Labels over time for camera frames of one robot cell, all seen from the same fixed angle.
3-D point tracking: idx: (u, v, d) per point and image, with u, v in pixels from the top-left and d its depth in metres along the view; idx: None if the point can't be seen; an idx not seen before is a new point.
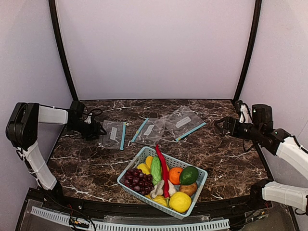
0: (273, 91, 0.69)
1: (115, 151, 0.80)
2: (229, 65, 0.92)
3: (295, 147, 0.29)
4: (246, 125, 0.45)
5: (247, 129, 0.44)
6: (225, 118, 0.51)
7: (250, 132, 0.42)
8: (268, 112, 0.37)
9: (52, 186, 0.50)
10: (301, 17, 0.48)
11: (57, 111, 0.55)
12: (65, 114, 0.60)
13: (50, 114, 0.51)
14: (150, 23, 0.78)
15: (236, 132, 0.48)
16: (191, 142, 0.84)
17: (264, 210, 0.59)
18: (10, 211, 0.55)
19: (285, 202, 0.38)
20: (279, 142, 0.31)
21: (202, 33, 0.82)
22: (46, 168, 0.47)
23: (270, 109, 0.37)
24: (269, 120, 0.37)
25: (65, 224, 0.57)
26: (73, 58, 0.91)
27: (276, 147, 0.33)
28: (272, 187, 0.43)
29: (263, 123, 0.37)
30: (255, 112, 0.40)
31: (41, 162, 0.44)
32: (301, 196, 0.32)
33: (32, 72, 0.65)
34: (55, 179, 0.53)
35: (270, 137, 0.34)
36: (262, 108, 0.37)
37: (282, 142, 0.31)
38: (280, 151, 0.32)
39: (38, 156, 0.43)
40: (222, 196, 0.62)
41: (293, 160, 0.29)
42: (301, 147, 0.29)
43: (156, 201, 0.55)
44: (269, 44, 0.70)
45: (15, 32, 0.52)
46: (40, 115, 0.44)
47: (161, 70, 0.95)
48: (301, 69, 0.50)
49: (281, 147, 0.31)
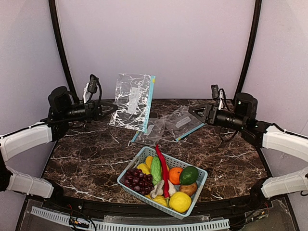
0: (272, 91, 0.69)
1: (115, 151, 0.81)
2: (229, 64, 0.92)
3: (280, 132, 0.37)
4: (227, 115, 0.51)
5: (229, 119, 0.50)
6: (208, 106, 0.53)
7: (233, 122, 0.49)
8: (254, 106, 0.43)
9: (48, 195, 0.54)
10: (301, 17, 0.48)
11: (33, 135, 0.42)
12: (47, 131, 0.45)
13: (24, 141, 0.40)
14: (150, 23, 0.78)
15: (215, 121, 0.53)
16: (191, 142, 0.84)
17: (264, 210, 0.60)
18: (10, 211, 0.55)
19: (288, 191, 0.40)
20: (263, 134, 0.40)
21: (202, 33, 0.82)
22: (38, 184, 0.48)
23: (255, 103, 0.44)
24: (252, 113, 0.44)
25: (65, 224, 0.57)
26: (73, 58, 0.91)
27: (261, 139, 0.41)
28: (269, 184, 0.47)
29: (248, 116, 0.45)
30: (240, 104, 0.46)
31: (29, 184, 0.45)
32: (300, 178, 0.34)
33: (32, 73, 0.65)
34: (52, 185, 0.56)
35: (253, 133, 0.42)
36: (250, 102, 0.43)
37: (265, 132, 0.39)
38: (265, 142, 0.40)
39: (23, 182, 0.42)
40: (222, 196, 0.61)
41: (280, 146, 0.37)
42: (284, 131, 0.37)
43: (156, 201, 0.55)
44: (269, 44, 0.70)
45: (15, 32, 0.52)
46: (4, 153, 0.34)
47: (161, 70, 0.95)
48: (301, 69, 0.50)
49: (266, 137, 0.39)
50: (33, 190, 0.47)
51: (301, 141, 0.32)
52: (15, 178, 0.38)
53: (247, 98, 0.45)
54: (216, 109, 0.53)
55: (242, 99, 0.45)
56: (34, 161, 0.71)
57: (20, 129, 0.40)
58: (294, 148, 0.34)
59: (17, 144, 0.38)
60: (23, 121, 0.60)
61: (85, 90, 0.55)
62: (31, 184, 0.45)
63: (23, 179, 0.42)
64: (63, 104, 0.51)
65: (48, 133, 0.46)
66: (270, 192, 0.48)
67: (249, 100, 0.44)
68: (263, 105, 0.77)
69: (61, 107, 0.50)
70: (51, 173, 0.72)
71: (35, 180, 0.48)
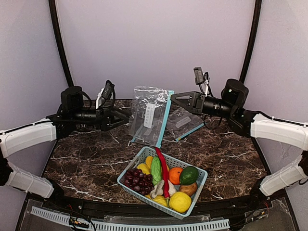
0: (272, 92, 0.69)
1: (115, 151, 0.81)
2: (229, 64, 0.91)
3: (267, 121, 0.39)
4: (215, 102, 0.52)
5: (217, 106, 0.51)
6: (196, 94, 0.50)
7: (221, 109, 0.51)
8: (244, 96, 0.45)
9: (46, 195, 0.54)
10: (301, 17, 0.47)
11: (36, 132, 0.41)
12: (51, 129, 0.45)
13: (26, 138, 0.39)
14: (150, 23, 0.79)
15: (203, 108, 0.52)
16: (191, 142, 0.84)
17: (264, 210, 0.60)
18: (10, 211, 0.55)
19: (287, 184, 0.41)
20: (250, 122, 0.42)
21: (202, 33, 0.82)
22: (38, 183, 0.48)
23: (246, 93, 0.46)
24: (242, 103, 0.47)
25: (65, 224, 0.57)
26: (73, 58, 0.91)
27: (249, 129, 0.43)
28: (267, 182, 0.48)
29: (237, 106, 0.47)
30: (231, 92, 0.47)
31: (29, 183, 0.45)
32: (293, 168, 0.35)
33: (32, 73, 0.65)
34: (52, 185, 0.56)
35: (240, 123, 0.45)
36: (241, 91, 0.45)
37: (253, 121, 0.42)
38: (253, 131, 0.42)
39: (23, 180, 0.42)
40: (222, 196, 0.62)
41: (268, 133, 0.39)
42: (273, 118, 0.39)
43: (156, 200, 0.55)
44: (269, 44, 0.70)
45: (15, 32, 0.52)
46: (5, 150, 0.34)
47: (161, 70, 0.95)
48: (300, 69, 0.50)
49: (253, 126, 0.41)
50: (32, 189, 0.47)
51: (288, 127, 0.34)
52: (15, 175, 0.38)
53: (239, 86, 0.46)
54: (204, 97, 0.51)
55: (233, 87, 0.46)
56: (35, 161, 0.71)
57: (21, 127, 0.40)
58: (281, 134, 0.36)
59: (19, 140, 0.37)
60: (23, 120, 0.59)
61: (99, 96, 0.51)
62: (31, 182, 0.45)
63: (22, 177, 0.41)
64: (73, 104, 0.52)
65: (52, 131, 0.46)
66: (270, 190, 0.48)
67: (240, 90, 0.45)
68: (263, 105, 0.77)
69: (70, 106, 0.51)
70: (51, 173, 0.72)
71: (36, 179, 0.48)
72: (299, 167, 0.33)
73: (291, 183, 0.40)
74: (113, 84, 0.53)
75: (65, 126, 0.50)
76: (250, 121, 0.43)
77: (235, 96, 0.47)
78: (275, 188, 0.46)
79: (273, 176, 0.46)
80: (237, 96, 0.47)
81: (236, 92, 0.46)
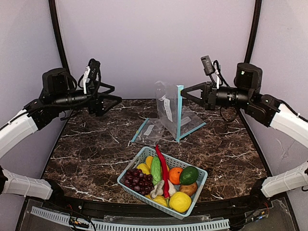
0: (273, 92, 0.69)
1: (115, 151, 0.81)
2: (230, 64, 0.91)
3: (294, 115, 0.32)
4: (228, 92, 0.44)
5: (232, 96, 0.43)
6: (204, 86, 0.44)
7: (237, 98, 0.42)
8: (260, 75, 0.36)
9: (45, 196, 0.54)
10: (301, 17, 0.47)
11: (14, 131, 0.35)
12: (28, 122, 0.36)
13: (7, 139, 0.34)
14: (150, 24, 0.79)
15: (215, 101, 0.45)
16: (191, 142, 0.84)
17: (264, 210, 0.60)
18: (10, 211, 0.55)
19: (289, 188, 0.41)
20: (275, 112, 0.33)
21: (202, 33, 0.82)
22: (35, 186, 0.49)
23: (261, 71, 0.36)
24: (259, 85, 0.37)
25: (64, 224, 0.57)
26: (73, 58, 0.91)
27: (270, 119, 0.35)
28: (269, 185, 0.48)
29: (254, 89, 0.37)
30: (243, 74, 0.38)
31: (26, 187, 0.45)
32: (300, 174, 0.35)
33: (32, 73, 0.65)
34: (50, 186, 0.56)
35: (263, 108, 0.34)
36: (254, 70, 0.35)
37: (278, 112, 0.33)
38: (274, 121, 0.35)
39: (19, 186, 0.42)
40: (222, 196, 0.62)
41: (287, 128, 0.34)
42: (298, 115, 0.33)
43: (156, 200, 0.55)
44: (270, 44, 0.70)
45: (15, 32, 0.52)
46: None
47: (161, 70, 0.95)
48: (300, 69, 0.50)
49: (276, 118, 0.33)
50: (30, 193, 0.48)
51: None
52: (10, 182, 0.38)
53: (250, 66, 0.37)
54: (215, 89, 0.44)
55: (244, 68, 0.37)
56: (35, 161, 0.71)
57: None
58: (301, 134, 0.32)
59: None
60: None
61: (84, 77, 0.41)
62: (28, 187, 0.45)
63: (18, 183, 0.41)
64: (56, 87, 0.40)
65: (30, 122, 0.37)
66: (271, 192, 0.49)
67: (254, 69, 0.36)
68: None
69: (53, 89, 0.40)
70: (51, 173, 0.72)
71: (32, 183, 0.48)
72: (306, 175, 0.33)
73: (294, 187, 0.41)
74: (96, 62, 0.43)
75: (45, 115, 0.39)
76: (276, 110, 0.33)
77: (249, 79, 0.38)
78: (277, 191, 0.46)
79: (277, 178, 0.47)
80: (251, 78, 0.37)
81: (249, 73, 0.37)
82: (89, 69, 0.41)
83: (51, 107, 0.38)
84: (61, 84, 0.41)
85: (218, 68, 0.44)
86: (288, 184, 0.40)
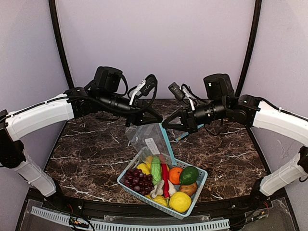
0: (272, 92, 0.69)
1: (115, 151, 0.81)
2: (230, 64, 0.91)
3: (274, 111, 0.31)
4: (204, 108, 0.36)
5: (210, 110, 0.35)
6: (180, 112, 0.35)
7: (216, 111, 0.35)
8: (227, 81, 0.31)
9: (45, 193, 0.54)
10: (301, 17, 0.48)
11: (48, 112, 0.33)
12: (65, 108, 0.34)
13: (41, 120, 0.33)
14: (150, 23, 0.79)
15: (197, 122, 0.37)
16: (191, 142, 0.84)
17: (264, 210, 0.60)
18: (11, 211, 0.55)
19: (287, 183, 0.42)
20: (255, 111, 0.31)
21: (202, 33, 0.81)
22: (44, 180, 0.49)
23: (226, 77, 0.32)
24: (229, 89, 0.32)
25: (65, 225, 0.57)
26: (73, 58, 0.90)
27: (251, 118, 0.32)
28: (267, 183, 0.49)
29: (226, 95, 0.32)
30: (211, 86, 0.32)
31: (34, 177, 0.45)
32: (293, 167, 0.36)
33: (32, 73, 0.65)
34: (54, 185, 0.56)
35: (242, 109, 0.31)
36: (220, 78, 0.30)
37: (259, 110, 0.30)
38: (256, 121, 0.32)
39: (31, 173, 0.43)
40: (222, 196, 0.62)
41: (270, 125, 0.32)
42: (280, 109, 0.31)
43: (156, 201, 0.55)
44: (269, 44, 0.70)
45: (15, 33, 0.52)
46: (15, 132, 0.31)
47: (161, 69, 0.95)
48: (300, 69, 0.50)
49: (258, 116, 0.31)
50: (34, 184, 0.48)
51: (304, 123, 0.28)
52: (25, 165, 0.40)
53: (214, 75, 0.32)
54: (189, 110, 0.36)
55: (207, 79, 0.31)
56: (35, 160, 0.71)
57: (34, 105, 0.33)
58: (288, 129, 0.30)
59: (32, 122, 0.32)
60: None
61: (136, 90, 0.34)
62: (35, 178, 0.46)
63: (32, 169, 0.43)
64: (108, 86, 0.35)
65: (68, 110, 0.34)
66: (271, 191, 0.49)
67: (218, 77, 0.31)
68: None
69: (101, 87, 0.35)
70: (51, 173, 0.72)
71: (43, 175, 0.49)
72: (299, 166, 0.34)
73: (290, 181, 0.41)
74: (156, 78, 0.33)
75: (85, 105, 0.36)
76: (255, 109, 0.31)
77: (218, 89, 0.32)
78: (274, 187, 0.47)
79: (273, 176, 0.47)
80: (220, 89, 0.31)
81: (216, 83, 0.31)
82: (144, 83, 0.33)
83: (93, 102, 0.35)
84: (112, 85, 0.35)
85: (188, 90, 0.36)
86: (285, 179, 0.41)
